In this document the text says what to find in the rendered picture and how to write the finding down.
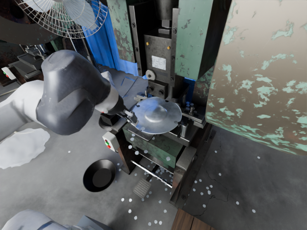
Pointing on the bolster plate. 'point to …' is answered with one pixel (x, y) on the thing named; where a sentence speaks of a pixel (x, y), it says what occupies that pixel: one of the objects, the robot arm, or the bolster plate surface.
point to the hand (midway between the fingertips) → (133, 121)
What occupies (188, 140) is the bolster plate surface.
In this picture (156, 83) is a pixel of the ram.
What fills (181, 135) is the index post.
